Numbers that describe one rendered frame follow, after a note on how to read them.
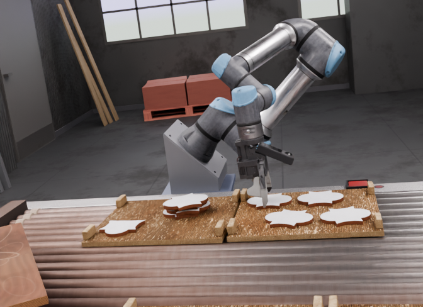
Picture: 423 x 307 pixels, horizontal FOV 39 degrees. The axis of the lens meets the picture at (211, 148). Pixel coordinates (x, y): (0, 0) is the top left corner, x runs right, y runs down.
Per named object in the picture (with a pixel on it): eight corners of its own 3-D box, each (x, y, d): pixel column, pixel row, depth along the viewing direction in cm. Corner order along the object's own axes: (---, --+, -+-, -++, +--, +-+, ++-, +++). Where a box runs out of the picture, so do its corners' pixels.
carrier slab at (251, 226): (243, 199, 194) (243, 194, 193) (373, 192, 185) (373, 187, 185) (226, 242, 160) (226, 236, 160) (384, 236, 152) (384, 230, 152)
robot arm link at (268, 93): (257, 71, 188) (242, 77, 179) (283, 94, 186) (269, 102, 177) (243, 89, 193) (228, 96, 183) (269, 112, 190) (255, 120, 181)
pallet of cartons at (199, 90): (238, 100, 959) (235, 70, 948) (234, 112, 860) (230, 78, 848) (152, 109, 978) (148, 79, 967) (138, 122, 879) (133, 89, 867)
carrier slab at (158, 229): (124, 205, 203) (123, 200, 202) (242, 199, 193) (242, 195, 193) (82, 247, 169) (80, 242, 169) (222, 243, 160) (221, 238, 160)
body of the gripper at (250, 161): (243, 174, 186) (236, 137, 183) (270, 170, 184) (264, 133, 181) (240, 182, 178) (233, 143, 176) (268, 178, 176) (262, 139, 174)
